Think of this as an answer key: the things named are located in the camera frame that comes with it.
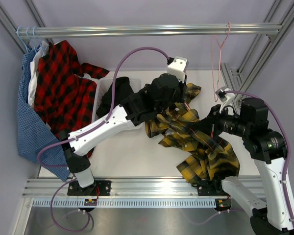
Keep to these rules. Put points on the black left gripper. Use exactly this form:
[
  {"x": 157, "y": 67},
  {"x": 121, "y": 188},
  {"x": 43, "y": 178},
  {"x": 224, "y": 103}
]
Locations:
[{"x": 181, "y": 87}]

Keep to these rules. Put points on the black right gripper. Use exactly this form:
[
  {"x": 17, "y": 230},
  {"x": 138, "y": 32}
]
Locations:
[{"x": 210, "y": 125}]

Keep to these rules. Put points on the pink wire hanger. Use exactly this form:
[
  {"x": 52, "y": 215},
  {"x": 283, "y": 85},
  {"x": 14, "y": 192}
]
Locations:
[
  {"x": 216, "y": 82},
  {"x": 182, "y": 108}
]

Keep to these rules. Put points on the yellow plaid shirt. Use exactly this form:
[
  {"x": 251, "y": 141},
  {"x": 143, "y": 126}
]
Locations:
[{"x": 208, "y": 156}]

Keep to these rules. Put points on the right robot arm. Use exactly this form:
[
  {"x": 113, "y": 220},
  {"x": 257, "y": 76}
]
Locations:
[{"x": 268, "y": 149}]

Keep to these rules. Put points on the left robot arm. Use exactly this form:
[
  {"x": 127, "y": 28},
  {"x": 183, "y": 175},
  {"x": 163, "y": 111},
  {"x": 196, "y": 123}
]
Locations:
[{"x": 137, "y": 108}]

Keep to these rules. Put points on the red black plaid shirt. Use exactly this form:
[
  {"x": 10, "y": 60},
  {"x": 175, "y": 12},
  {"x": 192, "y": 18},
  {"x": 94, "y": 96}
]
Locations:
[{"x": 65, "y": 92}]

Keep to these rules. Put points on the white shirt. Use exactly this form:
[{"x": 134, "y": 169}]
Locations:
[{"x": 34, "y": 64}]

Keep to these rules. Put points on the blue checked shirt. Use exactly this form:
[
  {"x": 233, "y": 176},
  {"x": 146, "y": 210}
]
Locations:
[{"x": 33, "y": 135}]

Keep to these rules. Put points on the white plastic basket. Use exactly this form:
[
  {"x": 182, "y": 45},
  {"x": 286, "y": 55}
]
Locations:
[{"x": 100, "y": 95}]

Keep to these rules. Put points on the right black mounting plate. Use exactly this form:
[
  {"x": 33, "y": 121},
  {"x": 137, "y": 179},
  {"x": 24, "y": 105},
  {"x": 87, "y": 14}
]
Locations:
[{"x": 209, "y": 188}]

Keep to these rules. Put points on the black mounting plate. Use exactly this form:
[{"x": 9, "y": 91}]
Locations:
[
  {"x": 102, "y": 187},
  {"x": 209, "y": 188}
]

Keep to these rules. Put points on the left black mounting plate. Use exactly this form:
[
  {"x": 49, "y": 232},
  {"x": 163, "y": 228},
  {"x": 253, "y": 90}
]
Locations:
[{"x": 102, "y": 187}]

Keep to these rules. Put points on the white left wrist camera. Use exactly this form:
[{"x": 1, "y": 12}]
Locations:
[{"x": 177, "y": 66}]

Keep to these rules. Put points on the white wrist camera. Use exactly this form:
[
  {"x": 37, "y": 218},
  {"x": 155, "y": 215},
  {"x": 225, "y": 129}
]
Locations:
[
  {"x": 226, "y": 96},
  {"x": 177, "y": 66}
]

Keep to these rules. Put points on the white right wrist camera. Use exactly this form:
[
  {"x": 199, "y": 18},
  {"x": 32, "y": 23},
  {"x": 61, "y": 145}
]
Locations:
[{"x": 226, "y": 96}]

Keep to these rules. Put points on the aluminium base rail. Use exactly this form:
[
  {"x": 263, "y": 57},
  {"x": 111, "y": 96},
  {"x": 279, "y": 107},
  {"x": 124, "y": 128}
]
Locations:
[{"x": 126, "y": 187}]

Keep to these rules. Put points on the aluminium hanging rail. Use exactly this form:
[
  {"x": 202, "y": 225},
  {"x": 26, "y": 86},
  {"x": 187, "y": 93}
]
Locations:
[{"x": 147, "y": 30}]

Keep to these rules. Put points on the right frame post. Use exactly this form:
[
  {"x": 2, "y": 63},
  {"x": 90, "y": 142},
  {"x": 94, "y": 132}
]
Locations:
[{"x": 262, "y": 48}]

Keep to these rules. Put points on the frame post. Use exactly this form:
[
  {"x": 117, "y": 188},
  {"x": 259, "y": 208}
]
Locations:
[
  {"x": 10, "y": 26},
  {"x": 262, "y": 48}
]

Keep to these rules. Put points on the blue wire hanger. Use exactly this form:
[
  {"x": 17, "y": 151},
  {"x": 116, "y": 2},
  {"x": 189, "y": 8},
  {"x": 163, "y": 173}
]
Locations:
[
  {"x": 31, "y": 40},
  {"x": 28, "y": 49},
  {"x": 37, "y": 39}
]

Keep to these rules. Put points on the slotted white cable duct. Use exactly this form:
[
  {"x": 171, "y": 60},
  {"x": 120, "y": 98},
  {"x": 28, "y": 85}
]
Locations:
[{"x": 126, "y": 203}]

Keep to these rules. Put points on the left frame post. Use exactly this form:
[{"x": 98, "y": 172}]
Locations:
[{"x": 10, "y": 26}]

